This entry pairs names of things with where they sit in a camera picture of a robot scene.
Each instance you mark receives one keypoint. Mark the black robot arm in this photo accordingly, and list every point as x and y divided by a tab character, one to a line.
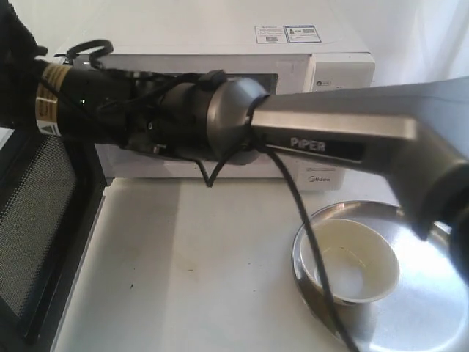
414	135

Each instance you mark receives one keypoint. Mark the cream ceramic bowl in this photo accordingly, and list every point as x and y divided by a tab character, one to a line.
360	264

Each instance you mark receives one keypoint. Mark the round stainless steel plate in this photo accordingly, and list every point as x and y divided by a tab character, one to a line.
428	309

